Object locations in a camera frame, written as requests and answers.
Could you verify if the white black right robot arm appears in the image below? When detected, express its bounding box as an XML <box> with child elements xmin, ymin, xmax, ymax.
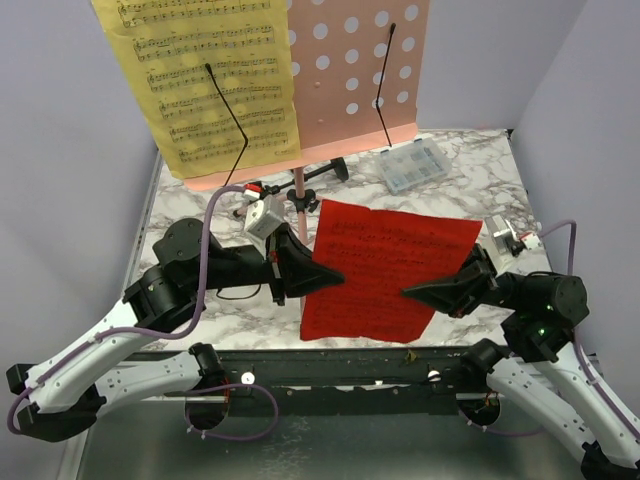
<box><xmin>403</xmin><ymin>245</ymin><xmax>639</xmax><ymax>479</ymax></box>

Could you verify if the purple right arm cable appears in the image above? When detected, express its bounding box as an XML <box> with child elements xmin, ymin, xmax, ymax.
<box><xmin>479</xmin><ymin>219</ymin><xmax>640</xmax><ymax>441</ymax></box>

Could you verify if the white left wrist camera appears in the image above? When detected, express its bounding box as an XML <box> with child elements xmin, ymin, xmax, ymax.
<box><xmin>243</xmin><ymin>184</ymin><xmax>285</xmax><ymax>257</ymax></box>

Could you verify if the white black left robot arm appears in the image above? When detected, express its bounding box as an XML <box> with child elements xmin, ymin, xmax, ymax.
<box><xmin>6</xmin><ymin>218</ymin><xmax>345</xmax><ymax>442</ymax></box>

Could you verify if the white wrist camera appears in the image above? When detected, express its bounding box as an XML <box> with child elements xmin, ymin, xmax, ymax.
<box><xmin>480</xmin><ymin>215</ymin><xmax>543</xmax><ymax>274</ymax></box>
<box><xmin>243</xmin><ymin>184</ymin><xmax>285</xmax><ymax>257</ymax></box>

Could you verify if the pink perforated music stand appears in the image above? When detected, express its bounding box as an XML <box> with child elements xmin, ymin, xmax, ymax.
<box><xmin>182</xmin><ymin>0</ymin><xmax>432</xmax><ymax>281</ymax></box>

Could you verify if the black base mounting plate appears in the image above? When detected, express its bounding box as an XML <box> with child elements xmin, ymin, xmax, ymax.
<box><xmin>219</xmin><ymin>347</ymin><xmax>489</xmax><ymax>417</ymax></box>

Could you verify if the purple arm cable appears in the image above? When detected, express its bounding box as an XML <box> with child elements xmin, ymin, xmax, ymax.
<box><xmin>7</xmin><ymin>184</ymin><xmax>281</xmax><ymax>441</ymax></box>
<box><xmin>479</xmin><ymin>219</ymin><xmax>640</xmax><ymax>441</ymax></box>

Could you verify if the red paper sheet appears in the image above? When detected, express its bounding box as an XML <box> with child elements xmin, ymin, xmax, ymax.
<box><xmin>300</xmin><ymin>200</ymin><xmax>482</xmax><ymax>343</ymax></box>

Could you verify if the black clip-on holder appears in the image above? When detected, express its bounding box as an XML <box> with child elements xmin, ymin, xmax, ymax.
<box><xmin>246</xmin><ymin>157</ymin><xmax>349</xmax><ymax>198</ymax></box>

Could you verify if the yellow sheet music page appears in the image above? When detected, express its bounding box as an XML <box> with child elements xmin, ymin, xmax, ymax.
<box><xmin>92</xmin><ymin>0</ymin><xmax>301</xmax><ymax>180</ymax></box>

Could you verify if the clear plastic compartment box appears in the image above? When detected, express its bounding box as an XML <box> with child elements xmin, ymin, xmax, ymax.
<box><xmin>375</xmin><ymin>138</ymin><xmax>452</xmax><ymax>195</ymax></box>

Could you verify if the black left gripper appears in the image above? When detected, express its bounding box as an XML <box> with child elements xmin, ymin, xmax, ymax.
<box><xmin>193</xmin><ymin>221</ymin><xmax>347</xmax><ymax>305</ymax></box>

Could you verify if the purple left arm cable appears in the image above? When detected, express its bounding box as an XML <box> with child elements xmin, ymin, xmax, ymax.
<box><xmin>7</xmin><ymin>184</ymin><xmax>281</xmax><ymax>441</ymax></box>

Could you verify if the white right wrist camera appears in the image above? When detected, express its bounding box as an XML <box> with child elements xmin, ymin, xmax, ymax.
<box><xmin>480</xmin><ymin>215</ymin><xmax>543</xmax><ymax>274</ymax></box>

